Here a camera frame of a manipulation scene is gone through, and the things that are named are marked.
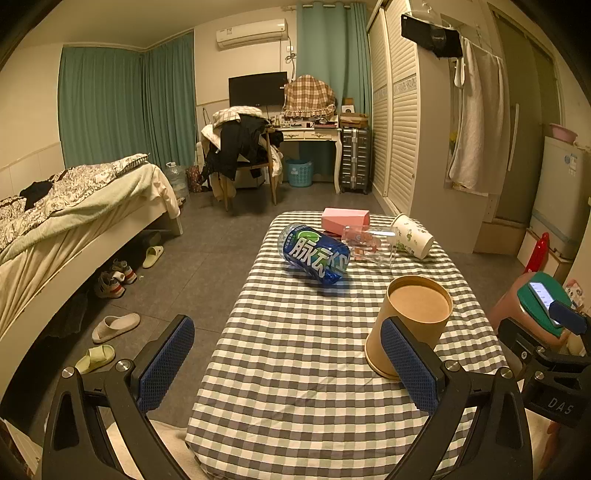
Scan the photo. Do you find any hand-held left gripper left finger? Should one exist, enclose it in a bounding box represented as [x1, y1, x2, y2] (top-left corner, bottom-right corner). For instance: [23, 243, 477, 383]
[41, 315, 197, 480]

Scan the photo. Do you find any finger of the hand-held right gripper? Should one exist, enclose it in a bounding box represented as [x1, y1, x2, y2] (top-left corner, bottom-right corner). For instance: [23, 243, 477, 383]
[498, 300, 591, 370]

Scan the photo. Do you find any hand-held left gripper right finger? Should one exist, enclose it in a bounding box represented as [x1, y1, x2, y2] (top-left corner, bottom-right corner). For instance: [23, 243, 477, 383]
[381, 318, 535, 480]

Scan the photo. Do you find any brown paper cup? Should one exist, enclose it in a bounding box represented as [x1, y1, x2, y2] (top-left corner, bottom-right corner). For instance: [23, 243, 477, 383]
[365, 275, 453, 381]

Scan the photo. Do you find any white printed paper cup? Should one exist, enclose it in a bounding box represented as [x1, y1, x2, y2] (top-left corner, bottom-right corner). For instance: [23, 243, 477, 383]
[390, 213, 435, 260]

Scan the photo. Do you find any smartphone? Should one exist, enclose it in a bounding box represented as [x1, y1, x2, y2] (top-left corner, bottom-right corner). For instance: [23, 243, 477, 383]
[529, 281, 566, 319]

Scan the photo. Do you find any pink stool with green seat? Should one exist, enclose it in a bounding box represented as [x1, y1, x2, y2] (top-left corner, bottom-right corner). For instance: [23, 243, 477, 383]
[488, 271, 575, 352]

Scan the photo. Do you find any white slipper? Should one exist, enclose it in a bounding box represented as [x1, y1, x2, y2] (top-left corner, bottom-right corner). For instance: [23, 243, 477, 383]
[91, 313, 141, 344]

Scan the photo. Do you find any red bottle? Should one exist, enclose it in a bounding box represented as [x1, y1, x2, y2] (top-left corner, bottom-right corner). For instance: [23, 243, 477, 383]
[524, 232, 551, 274]

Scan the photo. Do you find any green slipper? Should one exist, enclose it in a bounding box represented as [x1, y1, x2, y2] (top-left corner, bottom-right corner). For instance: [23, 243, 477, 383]
[75, 344, 116, 374]

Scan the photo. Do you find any white sneaker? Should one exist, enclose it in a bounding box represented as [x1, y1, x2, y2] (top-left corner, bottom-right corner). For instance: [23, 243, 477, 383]
[95, 272, 125, 299]
[112, 260, 138, 284]

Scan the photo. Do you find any checkered tablecloth table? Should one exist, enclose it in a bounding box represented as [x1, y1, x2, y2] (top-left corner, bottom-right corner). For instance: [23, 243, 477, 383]
[185, 211, 506, 480]

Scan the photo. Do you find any white small fridge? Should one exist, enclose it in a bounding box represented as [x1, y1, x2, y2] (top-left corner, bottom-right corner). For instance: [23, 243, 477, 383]
[529, 136, 591, 259]

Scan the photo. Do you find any white bed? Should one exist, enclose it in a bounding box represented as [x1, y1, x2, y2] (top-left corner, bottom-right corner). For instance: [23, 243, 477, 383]
[0, 154, 185, 352]

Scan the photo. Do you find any blue drink bottle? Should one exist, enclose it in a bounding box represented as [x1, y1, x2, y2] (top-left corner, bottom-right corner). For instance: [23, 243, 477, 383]
[277, 223, 352, 288]

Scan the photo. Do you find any pink box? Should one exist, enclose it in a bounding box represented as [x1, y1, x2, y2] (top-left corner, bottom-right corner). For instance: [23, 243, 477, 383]
[321, 208, 371, 237]

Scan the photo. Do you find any light green blanket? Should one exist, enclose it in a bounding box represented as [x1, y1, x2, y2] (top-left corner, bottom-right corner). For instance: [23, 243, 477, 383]
[0, 161, 160, 268]

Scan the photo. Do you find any clear water jug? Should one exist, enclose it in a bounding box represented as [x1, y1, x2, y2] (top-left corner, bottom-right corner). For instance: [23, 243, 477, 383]
[165, 161, 189, 200]

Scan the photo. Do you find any pink basin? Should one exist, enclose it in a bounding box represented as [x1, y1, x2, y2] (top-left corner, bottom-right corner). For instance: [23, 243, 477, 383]
[549, 124, 579, 143]

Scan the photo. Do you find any dark red bag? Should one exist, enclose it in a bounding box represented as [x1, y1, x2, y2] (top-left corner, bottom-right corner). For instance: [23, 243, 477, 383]
[186, 165, 207, 193]

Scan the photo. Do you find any floral patterned quilt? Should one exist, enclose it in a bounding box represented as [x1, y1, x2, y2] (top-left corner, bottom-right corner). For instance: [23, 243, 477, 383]
[0, 154, 151, 234]

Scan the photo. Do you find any frosted glass door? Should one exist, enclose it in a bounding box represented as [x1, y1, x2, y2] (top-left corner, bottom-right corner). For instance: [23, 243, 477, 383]
[489, 9, 568, 224]

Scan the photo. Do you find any white hanging towel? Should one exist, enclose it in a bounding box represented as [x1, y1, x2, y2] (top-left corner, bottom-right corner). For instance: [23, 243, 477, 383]
[449, 37, 506, 192]

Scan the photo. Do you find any black garment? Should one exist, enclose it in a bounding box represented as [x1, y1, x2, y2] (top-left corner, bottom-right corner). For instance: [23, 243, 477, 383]
[19, 181, 55, 209]

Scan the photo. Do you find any dark suitcase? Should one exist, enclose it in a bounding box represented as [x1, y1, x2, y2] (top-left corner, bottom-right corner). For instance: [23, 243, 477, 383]
[339, 127, 372, 195]

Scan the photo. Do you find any wooden chair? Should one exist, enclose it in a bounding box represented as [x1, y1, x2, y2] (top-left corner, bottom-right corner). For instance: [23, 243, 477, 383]
[210, 127, 280, 213]

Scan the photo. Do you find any blue laundry basket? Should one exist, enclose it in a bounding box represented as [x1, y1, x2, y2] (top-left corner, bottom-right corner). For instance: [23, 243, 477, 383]
[285, 158, 314, 186]

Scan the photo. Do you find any chair piled with clothes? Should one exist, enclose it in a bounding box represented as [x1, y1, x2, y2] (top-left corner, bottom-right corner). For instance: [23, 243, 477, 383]
[198, 106, 284, 204]

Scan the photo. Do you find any white louvred wardrobe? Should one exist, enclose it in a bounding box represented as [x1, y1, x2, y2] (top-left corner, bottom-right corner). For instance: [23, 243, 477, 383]
[367, 0, 490, 254]

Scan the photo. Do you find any white dressing desk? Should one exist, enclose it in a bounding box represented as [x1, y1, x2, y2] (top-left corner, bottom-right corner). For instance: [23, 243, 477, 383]
[272, 124, 345, 193]

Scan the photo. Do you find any wide green curtain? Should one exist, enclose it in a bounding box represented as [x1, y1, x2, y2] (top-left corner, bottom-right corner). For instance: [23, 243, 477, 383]
[58, 34, 197, 169]

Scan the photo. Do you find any black monitor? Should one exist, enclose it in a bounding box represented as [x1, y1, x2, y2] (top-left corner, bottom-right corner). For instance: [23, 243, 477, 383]
[228, 71, 288, 109]

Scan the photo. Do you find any plaid cloth cover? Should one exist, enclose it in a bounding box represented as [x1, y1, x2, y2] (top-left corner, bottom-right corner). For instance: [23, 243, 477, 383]
[283, 75, 338, 118]

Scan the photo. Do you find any black hanging bag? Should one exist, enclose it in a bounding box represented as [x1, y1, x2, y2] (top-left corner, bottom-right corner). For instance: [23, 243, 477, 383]
[401, 13, 462, 58]

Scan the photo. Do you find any narrow green curtain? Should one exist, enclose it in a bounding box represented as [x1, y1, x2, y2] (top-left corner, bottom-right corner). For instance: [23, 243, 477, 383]
[295, 2, 372, 116]

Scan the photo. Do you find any white air conditioner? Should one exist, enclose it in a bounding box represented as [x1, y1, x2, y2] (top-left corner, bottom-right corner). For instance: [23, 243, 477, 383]
[215, 18, 289, 49]

